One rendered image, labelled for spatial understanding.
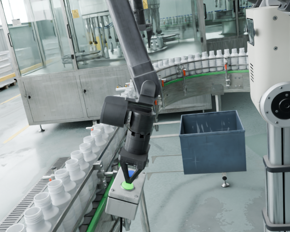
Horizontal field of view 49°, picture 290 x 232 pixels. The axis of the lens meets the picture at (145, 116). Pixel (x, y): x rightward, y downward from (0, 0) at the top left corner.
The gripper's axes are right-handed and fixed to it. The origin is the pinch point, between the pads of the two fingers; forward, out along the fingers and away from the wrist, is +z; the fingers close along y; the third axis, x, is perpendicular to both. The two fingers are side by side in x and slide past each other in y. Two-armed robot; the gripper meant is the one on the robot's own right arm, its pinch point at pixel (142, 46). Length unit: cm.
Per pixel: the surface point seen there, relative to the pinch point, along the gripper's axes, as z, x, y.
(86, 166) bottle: 28, 54, 13
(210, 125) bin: 53, -39, -27
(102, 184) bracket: 36, 52, 10
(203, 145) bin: 52, -9, -22
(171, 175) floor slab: 140, -144, 11
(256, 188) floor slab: 139, -112, -63
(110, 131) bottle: 28.2, 24.9, 12.7
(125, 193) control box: 29, 68, -2
